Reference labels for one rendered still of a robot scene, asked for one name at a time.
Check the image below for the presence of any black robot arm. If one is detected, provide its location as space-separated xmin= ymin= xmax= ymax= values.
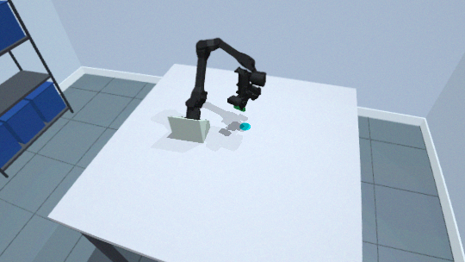
xmin=184 ymin=38 xmax=267 ymax=120

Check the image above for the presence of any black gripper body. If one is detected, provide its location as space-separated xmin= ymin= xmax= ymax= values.
xmin=227 ymin=82 xmax=251 ymax=106

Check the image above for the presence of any cyan circle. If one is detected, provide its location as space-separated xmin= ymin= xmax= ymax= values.
xmin=239 ymin=123 xmax=251 ymax=130

